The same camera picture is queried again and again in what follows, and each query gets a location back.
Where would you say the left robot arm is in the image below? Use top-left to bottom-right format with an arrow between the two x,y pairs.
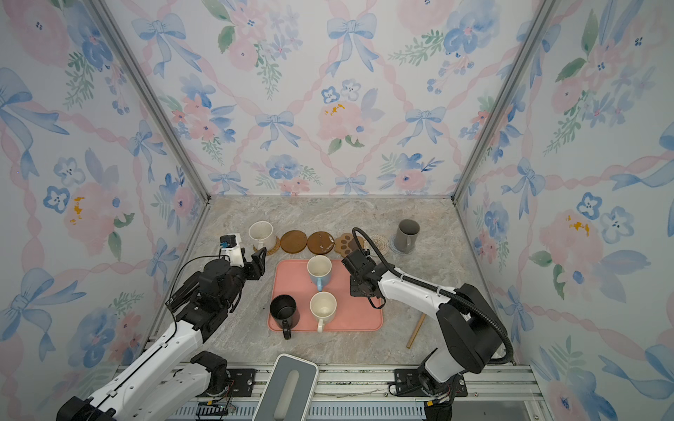
56,247 -> 267,420

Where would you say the rattan woven coaster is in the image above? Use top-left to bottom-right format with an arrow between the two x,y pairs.
267,236 -> 281,256

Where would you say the grey mug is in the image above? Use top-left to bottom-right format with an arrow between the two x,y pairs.
392,219 -> 421,254

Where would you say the light blue mug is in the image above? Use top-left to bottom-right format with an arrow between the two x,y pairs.
307,255 -> 333,292

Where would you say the black corrugated cable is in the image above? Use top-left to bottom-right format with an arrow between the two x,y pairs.
351,227 -> 515,365

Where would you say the plain wooden round coaster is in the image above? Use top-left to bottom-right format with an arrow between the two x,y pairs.
280,230 -> 308,254

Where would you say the black mug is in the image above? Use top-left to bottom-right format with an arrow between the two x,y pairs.
270,295 -> 300,340

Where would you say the white speckled mug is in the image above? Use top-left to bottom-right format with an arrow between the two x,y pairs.
249,221 -> 277,250

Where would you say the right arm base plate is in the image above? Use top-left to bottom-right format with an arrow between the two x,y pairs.
389,368 -> 468,399

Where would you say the white multicolour woven coaster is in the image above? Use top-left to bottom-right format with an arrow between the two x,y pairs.
371,234 -> 390,255

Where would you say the dark brown round coaster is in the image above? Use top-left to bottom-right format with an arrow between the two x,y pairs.
307,231 -> 335,255

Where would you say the light blue woven coaster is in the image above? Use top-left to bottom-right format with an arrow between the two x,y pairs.
389,238 -> 405,255

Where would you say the wooden mallet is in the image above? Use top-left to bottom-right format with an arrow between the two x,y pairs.
405,313 -> 427,349

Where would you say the pink tray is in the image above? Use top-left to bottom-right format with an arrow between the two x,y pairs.
272,260 -> 384,333

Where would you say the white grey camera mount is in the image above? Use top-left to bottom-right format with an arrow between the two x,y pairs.
253,354 -> 319,421

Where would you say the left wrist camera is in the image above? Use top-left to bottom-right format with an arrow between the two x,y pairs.
219,233 -> 245,268

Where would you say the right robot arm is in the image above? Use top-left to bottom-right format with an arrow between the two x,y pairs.
342,250 -> 514,396

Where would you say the cork paw coaster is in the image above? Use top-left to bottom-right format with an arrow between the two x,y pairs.
333,233 -> 359,258

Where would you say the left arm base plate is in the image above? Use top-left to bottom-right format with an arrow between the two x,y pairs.
198,368 -> 256,399

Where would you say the cream white mug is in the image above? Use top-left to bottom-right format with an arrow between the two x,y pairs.
310,291 -> 337,333

